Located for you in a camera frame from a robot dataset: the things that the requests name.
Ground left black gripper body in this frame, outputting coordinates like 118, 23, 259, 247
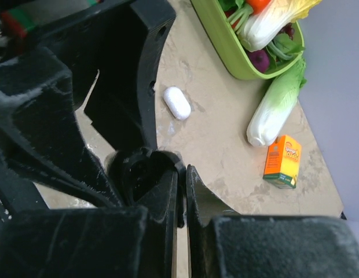
0, 1, 131, 67

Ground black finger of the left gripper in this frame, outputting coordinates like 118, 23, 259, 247
0, 47, 123, 207
28, 1, 176, 150

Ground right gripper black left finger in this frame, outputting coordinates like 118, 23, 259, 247
0, 170, 178, 277

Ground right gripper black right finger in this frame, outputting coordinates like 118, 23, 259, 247
186, 166, 359, 277

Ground black earbud charging case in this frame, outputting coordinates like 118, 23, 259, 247
105, 147, 186, 228

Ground white earbud charging case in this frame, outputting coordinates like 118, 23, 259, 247
163, 86, 192, 121

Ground orange juice carton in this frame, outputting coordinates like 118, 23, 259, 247
263, 135, 302, 189

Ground green plastic vegetable tray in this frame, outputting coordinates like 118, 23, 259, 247
191, 0, 303, 80

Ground green white bok choy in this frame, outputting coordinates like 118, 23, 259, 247
218, 0, 245, 12

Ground yellow white cabbage in tray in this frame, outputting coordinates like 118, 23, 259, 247
237, 0, 321, 52

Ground purple onion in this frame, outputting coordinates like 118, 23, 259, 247
247, 49, 270, 73

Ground orange toy carrot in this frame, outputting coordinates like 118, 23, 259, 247
246, 0, 270, 15

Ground napa cabbage on table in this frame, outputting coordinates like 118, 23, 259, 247
247, 57, 306, 147

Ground dark green leafy vegetable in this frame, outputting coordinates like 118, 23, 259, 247
266, 33, 305, 67

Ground dark red grapes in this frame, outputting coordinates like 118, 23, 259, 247
280, 23, 295, 40

